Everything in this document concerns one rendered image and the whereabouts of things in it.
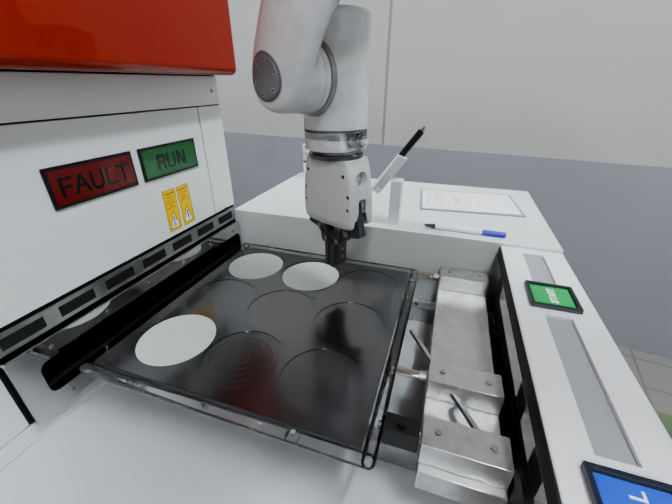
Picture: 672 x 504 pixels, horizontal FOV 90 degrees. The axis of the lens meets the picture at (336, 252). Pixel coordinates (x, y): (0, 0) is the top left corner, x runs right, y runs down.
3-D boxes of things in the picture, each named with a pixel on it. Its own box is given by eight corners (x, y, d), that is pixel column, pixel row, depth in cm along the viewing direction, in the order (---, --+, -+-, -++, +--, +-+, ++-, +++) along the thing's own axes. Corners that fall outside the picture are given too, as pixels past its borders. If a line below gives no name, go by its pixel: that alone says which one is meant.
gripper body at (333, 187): (382, 146, 45) (377, 223, 50) (328, 138, 51) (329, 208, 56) (344, 153, 40) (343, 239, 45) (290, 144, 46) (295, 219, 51)
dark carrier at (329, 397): (95, 364, 42) (93, 361, 41) (245, 248, 71) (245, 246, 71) (361, 450, 32) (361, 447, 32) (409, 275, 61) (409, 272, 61)
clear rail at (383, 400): (358, 471, 31) (359, 461, 30) (411, 273, 63) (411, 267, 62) (373, 476, 30) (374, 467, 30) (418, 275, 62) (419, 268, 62)
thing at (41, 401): (30, 421, 40) (-7, 363, 36) (238, 258, 77) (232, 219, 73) (40, 426, 39) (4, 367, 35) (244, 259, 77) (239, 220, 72)
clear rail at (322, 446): (77, 374, 41) (73, 366, 40) (88, 366, 42) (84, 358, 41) (373, 476, 30) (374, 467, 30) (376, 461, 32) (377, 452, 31)
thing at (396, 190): (368, 222, 65) (371, 152, 59) (372, 216, 68) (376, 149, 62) (399, 226, 63) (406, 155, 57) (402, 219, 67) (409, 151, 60)
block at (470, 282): (437, 288, 60) (440, 274, 58) (438, 279, 63) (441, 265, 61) (485, 296, 57) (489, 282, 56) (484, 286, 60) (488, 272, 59)
